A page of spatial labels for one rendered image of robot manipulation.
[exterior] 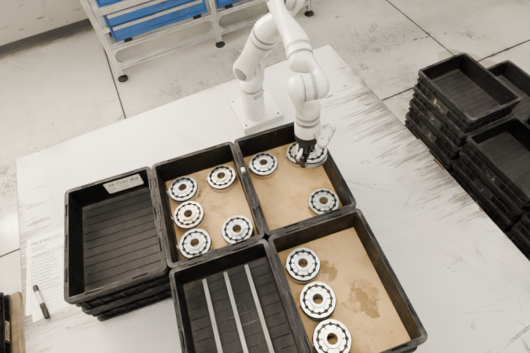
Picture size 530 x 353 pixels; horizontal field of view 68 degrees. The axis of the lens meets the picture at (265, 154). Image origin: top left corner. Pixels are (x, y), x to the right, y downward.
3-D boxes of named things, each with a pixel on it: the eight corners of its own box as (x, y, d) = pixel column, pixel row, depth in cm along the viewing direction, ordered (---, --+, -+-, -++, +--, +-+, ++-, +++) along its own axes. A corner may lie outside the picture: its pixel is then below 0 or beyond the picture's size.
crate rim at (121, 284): (67, 194, 135) (64, 190, 133) (152, 168, 138) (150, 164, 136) (67, 306, 111) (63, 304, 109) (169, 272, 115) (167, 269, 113)
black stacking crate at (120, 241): (80, 207, 143) (65, 191, 133) (160, 183, 146) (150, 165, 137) (83, 315, 119) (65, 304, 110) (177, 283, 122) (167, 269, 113)
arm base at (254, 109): (241, 108, 175) (237, 81, 161) (261, 102, 176) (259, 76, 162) (247, 123, 170) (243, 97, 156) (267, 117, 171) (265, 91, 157)
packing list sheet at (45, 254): (21, 242, 149) (20, 242, 148) (82, 217, 153) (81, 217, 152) (26, 325, 130) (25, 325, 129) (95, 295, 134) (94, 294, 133)
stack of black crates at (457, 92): (400, 127, 237) (416, 70, 201) (441, 109, 242) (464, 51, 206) (444, 176, 214) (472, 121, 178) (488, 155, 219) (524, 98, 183)
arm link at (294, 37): (289, 44, 97) (319, 46, 100) (270, -36, 106) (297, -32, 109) (277, 66, 105) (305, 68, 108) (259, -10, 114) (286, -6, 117)
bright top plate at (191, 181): (166, 182, 140) (166, 181, 140) (193, 172, 142) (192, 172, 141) (172, 205, 134) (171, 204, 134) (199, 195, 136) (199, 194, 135)
